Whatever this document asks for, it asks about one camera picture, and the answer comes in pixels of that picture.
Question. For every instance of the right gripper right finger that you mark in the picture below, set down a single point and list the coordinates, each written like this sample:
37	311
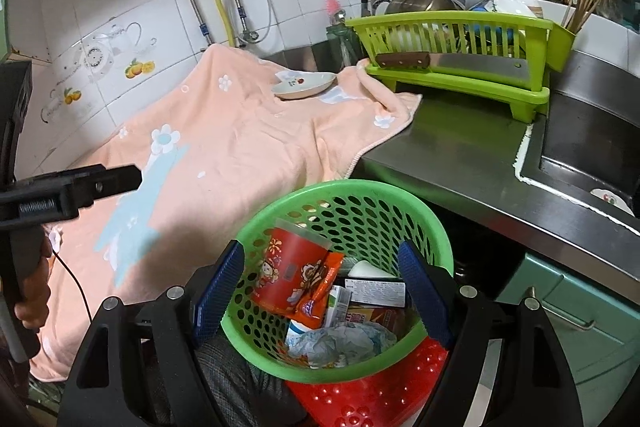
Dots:
533	385

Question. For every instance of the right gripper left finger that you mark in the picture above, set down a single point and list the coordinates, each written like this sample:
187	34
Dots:
107	385

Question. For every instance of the red snack packet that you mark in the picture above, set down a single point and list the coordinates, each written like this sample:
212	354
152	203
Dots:
296	274

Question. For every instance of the steel kitchen sink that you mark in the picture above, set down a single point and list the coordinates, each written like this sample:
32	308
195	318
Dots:
585	149

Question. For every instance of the person's left hand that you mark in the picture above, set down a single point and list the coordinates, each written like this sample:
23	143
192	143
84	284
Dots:
33	310

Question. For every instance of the teal cabinet drawer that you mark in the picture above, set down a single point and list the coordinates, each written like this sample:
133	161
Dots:
598	333

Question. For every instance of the red perforated basket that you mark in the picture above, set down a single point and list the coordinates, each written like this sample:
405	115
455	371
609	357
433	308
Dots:
388	398

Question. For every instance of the white grey milk carton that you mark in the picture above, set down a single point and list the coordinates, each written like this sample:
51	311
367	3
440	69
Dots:
357	292

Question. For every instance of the crumpled white paper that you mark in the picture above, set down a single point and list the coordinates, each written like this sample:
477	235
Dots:
338	346

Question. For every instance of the peach flower-pattern towel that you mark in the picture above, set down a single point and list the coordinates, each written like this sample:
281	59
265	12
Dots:
212	153

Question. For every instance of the green perforated waste basket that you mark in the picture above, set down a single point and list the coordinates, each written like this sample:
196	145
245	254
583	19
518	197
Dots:
362	219

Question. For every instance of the white cat-shaped dish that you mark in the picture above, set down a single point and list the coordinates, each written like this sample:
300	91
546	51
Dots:
295	85

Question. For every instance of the green dish rack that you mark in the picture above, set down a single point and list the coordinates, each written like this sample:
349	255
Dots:
544	44

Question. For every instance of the steel pot in rack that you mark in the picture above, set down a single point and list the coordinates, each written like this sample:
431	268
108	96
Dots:
407	6

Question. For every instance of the cleaver with wooden handle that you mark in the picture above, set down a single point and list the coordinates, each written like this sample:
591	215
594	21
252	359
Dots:
498	66

